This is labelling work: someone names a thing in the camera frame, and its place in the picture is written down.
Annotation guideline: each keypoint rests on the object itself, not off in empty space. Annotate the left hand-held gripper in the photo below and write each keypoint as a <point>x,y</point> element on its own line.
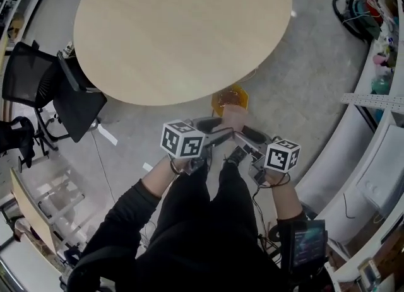
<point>182,141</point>

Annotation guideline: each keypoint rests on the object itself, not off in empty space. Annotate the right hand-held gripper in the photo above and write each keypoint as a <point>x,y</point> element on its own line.
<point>281,158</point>

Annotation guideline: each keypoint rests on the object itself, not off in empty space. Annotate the pale pink cup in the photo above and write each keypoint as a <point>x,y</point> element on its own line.
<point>235,118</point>

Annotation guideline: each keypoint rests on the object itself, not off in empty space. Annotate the orange bin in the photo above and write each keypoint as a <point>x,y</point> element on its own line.
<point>232,96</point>

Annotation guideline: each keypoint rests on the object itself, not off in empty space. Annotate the person's right forearm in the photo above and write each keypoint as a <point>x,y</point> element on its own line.
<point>285,199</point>

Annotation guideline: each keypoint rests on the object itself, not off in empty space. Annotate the person's left forearm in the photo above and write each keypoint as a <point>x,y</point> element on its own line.
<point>158,178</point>

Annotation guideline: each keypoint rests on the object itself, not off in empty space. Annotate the person's dark shoe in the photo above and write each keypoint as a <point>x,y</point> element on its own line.
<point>235,156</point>

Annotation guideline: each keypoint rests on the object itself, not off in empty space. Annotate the white curved shelving unit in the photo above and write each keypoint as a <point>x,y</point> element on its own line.
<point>347,164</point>

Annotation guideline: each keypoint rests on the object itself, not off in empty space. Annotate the person's legs in black trousers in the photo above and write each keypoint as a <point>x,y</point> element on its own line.
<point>202,227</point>

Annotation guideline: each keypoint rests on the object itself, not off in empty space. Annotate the round wooden table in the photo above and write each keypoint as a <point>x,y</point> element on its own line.
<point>183,32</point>

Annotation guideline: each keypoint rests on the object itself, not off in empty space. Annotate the black screen device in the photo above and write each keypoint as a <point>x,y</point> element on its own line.
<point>307,243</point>

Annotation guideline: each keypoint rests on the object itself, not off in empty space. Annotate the white storage box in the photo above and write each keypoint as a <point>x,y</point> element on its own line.
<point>385,171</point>

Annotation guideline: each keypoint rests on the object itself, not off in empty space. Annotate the teal plastic bag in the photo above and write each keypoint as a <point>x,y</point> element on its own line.
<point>382,85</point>

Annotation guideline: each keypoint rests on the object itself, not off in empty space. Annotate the pink soft toy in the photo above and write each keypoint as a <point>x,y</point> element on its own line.
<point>380,60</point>

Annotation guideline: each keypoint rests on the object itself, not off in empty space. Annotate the black mesh office chair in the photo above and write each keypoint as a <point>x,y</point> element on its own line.
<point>63,95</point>

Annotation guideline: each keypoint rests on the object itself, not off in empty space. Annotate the black vacuum cleaner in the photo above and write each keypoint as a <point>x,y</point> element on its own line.
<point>360,16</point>

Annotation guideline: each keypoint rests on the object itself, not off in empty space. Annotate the black swivel chair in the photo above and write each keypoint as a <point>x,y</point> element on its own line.
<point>15,139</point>

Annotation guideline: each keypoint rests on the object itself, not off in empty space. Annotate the light wooden desk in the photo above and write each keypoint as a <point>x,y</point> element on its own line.
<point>31,212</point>

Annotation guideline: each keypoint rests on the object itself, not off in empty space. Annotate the perforated white metal rail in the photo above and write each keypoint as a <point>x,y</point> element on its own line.
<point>372,101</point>

